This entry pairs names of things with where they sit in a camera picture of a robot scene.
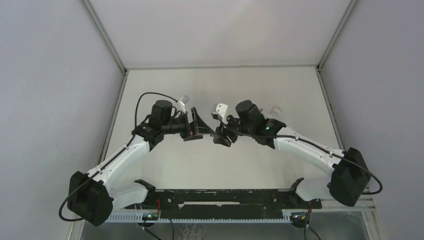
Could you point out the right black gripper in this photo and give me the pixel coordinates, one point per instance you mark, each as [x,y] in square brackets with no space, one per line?
[223,130]

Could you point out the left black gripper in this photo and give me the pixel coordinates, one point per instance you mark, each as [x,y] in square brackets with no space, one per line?
[196,127]

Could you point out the white plastic water faucet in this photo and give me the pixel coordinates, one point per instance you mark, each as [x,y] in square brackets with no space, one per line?
[274,113]

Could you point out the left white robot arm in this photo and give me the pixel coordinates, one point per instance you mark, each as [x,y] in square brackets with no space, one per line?
[92,195]

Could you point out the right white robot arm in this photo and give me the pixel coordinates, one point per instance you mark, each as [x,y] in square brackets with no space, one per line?
[346,173]

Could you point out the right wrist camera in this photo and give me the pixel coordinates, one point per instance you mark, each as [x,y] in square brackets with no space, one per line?
[220,112]

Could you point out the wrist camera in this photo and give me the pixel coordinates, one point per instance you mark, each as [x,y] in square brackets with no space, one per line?
[220,112]
[182,102]

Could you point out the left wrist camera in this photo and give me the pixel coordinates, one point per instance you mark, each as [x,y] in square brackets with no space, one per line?
[182,102]

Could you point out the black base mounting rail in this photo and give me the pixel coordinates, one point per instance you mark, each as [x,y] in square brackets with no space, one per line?
[224,203]

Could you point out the white slotted cable duct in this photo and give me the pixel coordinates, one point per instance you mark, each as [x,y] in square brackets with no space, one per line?
[153,217]

